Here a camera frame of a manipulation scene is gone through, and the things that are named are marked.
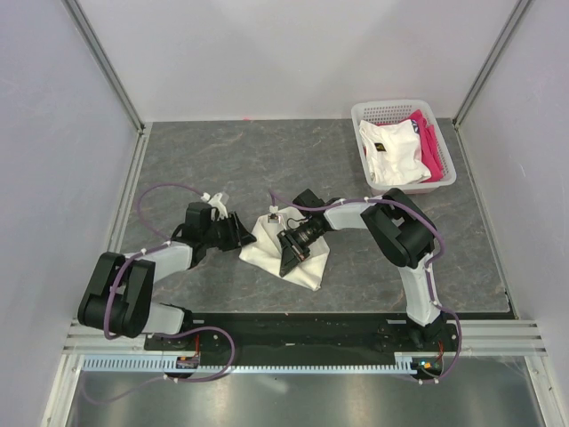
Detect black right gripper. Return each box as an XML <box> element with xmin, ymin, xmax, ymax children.
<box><xmin>277</xmin><ymin>222</ymin><xmax>324</xmax><ymax>278</ymax></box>

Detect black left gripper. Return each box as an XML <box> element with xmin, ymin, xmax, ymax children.
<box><xmin>202</xmin><ymin>211</ymin><xmax>256</xmax><ymax>252</ymax></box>

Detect cream cloth napkin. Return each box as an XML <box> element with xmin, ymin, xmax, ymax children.
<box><xmin>239</xmin><ymin>207</ymin><xmax>330</xmax><ymax>291</ymax></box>

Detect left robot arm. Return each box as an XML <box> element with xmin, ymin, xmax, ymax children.
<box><xmin>77</xmin><ymin>202</ymin><xmax>257</xmax><ymax>350</ymax></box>

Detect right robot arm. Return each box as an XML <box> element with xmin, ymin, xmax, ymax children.
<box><xmin>277</xmin><ymin>188</ymin><xmax>442</xmax><ymax>350</ymax></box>

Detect white folded cloth in basket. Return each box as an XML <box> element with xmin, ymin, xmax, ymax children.
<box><xmin>359</xmin><ymin>119</ymin><xmax>431</xmax><ymax>186</ymax></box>

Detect white plastic basket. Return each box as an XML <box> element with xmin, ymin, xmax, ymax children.
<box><xmin>351</xmin><ymin>99</ymin><xmax>456</xmax><ymax>195</ymax></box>

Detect pink cloth in basket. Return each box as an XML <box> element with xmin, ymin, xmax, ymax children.
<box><xmin>377</xmin><ymin>109</ymin><xmax>447</xmax><ymax>182</ymax></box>

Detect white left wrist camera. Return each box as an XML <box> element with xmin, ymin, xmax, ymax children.
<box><xmin>201</xmin><ymin>192</ymin><xmax>229</xmax><ymax>220</ymax></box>

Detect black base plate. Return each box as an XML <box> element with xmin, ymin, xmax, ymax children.
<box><xmin>144</xmin><ymin>312</ymin><xmax>458</xmax><ymax>366</ymax></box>

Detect light blue cable duct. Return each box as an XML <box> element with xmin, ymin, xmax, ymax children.
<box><xmin>83</xmin><ymin>354</ymin><xmax>417</xmax><ymax>375</ymax></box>

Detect left aluminium frame post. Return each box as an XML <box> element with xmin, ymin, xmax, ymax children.
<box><xmin>61</xmin><ymin>0</ymin><xmax>146</xmax><ymax>134</ymax></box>

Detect aluminium frame post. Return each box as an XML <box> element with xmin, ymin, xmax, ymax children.
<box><xmin>61</xmin><ymin>0</ymin><xmax>146</xmax><ymax>134</ymax></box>
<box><xmin>453</xmin><ymin>0</ymin><xmax>534</xmax><ymax>130</ymax></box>

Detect right aluminium frame post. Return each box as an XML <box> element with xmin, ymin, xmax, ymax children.
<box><xmin>453</xmin><ymin>0</ymin><xmax>534</xmax><ymax>130</ymax></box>

